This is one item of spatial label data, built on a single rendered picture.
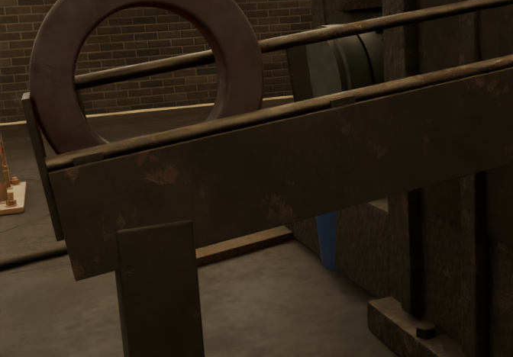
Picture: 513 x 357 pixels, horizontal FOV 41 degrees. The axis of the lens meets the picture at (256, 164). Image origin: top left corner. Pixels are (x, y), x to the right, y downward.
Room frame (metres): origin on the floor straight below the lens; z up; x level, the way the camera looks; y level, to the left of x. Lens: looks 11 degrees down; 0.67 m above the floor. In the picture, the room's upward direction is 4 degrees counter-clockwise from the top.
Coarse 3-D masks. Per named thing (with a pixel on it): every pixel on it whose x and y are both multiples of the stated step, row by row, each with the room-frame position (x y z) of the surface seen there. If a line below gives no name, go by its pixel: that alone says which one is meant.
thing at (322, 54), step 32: (320, 64) 1.97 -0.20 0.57; (352, 64) 1.85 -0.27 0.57; (320, 96) 1.98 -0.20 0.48; (288, 224) 2.18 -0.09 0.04; (352, 224) 1.70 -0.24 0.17; (384, 224) 1.53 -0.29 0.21; (320, 256) 1.94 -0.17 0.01; (352, 256) 1.71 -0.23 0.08; (384, 256) 1.54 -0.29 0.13; (384, 288) 1.54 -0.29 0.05
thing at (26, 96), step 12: (24, 96) 0.51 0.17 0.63; (24, 108) 0.49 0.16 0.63; (36, 120) 0.52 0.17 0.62; (36, 132) 0.49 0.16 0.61; (36, 144) 0.49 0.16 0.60; (36, 156) 0.49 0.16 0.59; (48, 180) 0.49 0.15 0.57; (48, 192) 0.49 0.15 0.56; (48, 204) 0.49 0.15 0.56; (60, 228) 0.49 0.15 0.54; (60, 240) 0.49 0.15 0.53
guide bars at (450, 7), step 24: (480, 0) 0.69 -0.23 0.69; (504, 0) 0.70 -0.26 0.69; (360, 24) 0.66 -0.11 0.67; (384, 24) 0.66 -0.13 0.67; (480, 24) 0.70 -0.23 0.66; (264, 48) 0.63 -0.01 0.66; (288, 48) 0.64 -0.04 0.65; (96, 72) 0.59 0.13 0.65; (120, 72) 0.59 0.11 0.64; (144, 72) 0.60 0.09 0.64; (312, 96) 0.64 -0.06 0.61
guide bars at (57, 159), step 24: (432, 72) 0.59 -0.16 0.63; (456, 72) 0.59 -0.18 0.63; (480, 72) 0.60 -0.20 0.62; (336, 96) 0.56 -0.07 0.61; (360, 96) 0.56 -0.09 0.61; (216, 120) 0.53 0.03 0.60; (240, 120) 0.53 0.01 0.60; (264, 120) 0.54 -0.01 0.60; (120, 144) 0.51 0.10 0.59; (144, 144) 0.51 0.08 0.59; (168, 144) 0.52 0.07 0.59; (48, 168) 0.49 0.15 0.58
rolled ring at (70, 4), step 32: (64, 0) 0.52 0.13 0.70; (96, 0) 0.52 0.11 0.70; (128, 0) 0.53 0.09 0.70; (160, 0) 0.54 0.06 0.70; (192, 0) 0.54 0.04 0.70; (224, 0) 0.55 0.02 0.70; (64, 32) 0.52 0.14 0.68; (224, 32) 0.55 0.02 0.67; (32, 64) 0.51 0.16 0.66; (64, 64) 0.51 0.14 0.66; (224, 64) 0.55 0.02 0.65; (256, 64) 0.56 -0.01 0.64; (32, 96) 0.51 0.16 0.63; (64, 96) 0.51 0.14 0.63; (224, 96) 0.55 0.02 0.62; (256, 96) 0.56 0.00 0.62; (64, 128) 0.51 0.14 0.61
